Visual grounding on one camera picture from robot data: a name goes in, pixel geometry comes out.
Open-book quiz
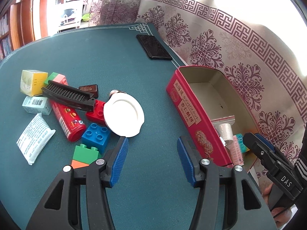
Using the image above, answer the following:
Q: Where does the pink hair roller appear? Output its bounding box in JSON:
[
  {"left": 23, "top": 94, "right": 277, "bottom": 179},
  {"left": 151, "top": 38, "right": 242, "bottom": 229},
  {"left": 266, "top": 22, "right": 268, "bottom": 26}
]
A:
[{"left": 227, "top": 136, "right": 244, "bottom": 166}]

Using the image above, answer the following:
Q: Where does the light blue medicine box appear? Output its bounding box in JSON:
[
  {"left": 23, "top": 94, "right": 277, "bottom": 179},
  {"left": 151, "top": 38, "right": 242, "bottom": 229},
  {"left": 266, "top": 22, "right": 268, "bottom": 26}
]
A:
[{"left": 22, "top": 96, "right": 52, "bottom": 116}]

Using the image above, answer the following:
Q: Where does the person's right hand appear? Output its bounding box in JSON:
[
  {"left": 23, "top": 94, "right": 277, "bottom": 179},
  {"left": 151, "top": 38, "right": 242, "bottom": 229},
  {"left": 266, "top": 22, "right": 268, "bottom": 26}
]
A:
[{"left": 262, "top": 183, "right": 297, "bottom": 223}]

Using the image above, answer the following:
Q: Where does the green orange toy brick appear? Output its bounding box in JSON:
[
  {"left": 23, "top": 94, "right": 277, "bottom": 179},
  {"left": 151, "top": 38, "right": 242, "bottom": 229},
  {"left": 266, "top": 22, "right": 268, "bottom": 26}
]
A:
[{"left": 71, "top": 144, "right": 102, "bottom": 169}]

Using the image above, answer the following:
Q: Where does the blue toy brick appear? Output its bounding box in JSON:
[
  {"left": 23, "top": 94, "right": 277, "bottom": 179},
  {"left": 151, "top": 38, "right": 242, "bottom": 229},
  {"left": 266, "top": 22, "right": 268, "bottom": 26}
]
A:
[{"left": 81, "top": 123, "right": 111, "bottom": 154}]

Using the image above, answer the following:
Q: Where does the red tin box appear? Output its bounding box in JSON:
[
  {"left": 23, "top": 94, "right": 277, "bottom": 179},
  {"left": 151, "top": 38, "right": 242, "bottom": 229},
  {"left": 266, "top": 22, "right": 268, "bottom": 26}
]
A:
[{"left": 166, "top": 66, "right": 259, "bottom": 167}]

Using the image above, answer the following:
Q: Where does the red cylindrical can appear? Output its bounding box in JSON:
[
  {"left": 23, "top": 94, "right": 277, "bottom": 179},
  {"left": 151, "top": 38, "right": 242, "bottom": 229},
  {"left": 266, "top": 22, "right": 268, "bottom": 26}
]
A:
[{"left": 50, "top": 100, "right": 86, "bottom": 142}]

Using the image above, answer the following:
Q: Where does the white ointment tube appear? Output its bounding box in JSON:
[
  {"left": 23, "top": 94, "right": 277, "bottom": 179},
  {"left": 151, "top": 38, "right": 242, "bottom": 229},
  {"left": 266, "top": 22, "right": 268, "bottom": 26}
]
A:
[{"left": 16, "top": 113, "right": 56, "bottom": 166}]

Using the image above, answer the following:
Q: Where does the green felt table mat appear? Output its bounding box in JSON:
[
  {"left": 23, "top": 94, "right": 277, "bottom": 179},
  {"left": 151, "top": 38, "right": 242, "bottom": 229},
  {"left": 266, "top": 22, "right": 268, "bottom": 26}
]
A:
[{"left": 1, "top": 27, "right": 198, "bottom": 229}]

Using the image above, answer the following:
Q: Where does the red toy brick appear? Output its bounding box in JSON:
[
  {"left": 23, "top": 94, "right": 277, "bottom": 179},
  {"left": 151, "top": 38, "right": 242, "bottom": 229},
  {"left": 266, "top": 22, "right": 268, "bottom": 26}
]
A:
[{"left": 85, "top": 100, "right": 106, "bottom": 126}]

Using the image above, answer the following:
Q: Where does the white round lid jar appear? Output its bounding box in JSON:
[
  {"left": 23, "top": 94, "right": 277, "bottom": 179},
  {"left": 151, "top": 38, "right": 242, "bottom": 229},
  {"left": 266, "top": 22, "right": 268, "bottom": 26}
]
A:
[{"left": 103, "top": 90, "right": 145, "bottom": 138}]

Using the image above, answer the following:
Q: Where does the black folding comb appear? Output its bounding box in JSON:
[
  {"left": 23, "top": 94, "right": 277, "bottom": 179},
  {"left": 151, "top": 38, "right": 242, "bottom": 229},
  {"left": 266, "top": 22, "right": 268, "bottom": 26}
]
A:
[{"left": 42, "top": 80, "right": 96, "bottom": 112}]

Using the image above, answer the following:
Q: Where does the patterned lace curtain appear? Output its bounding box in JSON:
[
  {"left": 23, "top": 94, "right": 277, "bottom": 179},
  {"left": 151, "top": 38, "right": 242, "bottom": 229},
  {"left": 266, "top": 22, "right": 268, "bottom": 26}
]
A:
[{"left": 90, "top": 0, "right": 306, "bottom": 163}]

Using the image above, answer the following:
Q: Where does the brown nail polish bottle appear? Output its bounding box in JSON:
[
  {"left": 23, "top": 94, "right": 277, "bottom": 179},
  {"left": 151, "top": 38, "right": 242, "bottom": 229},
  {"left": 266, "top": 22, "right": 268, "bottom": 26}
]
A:
[{"left": 78, "top": 84, "right": 99, "bottom": 99}]

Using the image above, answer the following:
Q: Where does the green pink toy brick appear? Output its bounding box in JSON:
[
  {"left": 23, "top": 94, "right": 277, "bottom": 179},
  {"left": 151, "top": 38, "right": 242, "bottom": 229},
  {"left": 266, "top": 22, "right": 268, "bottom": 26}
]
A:
[{"left": 44, "top": 72, "right": 68, "bottom": 86}]

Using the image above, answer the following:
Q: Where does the yellow medicine box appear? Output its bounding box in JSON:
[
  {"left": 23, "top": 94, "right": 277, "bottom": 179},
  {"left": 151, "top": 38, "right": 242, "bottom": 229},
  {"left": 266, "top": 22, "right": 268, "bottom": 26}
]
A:
[{"left": 20, "top": 70, "right": 48, "bottom": 97}]

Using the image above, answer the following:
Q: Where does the black smartphone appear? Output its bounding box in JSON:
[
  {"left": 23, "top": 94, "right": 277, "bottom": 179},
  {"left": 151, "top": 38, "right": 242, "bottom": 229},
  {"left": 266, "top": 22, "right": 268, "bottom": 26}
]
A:
[{"left": 136, "top": 34, "right": 172, "bottom": 61}]

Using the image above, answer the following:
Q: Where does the wooden bookshelf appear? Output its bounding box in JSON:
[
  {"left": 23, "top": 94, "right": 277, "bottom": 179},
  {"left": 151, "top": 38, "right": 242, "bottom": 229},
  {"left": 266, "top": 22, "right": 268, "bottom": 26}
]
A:
[{"left": 1, "top": 0, "right": 24, "bottom": 60}]

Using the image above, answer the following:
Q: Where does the green bowl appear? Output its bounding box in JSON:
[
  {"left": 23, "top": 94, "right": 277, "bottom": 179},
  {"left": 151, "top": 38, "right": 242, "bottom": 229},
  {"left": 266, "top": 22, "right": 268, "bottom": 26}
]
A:
[{"left": 82, "top": 13, "right": 91, "bottom": 22}]

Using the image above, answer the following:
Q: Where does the wooden door frame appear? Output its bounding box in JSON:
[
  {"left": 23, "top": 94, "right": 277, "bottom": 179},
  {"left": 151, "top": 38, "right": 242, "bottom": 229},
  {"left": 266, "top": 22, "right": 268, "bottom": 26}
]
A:
[{"left": 20, "top": 0, "right": 48, "bottom": 45}]

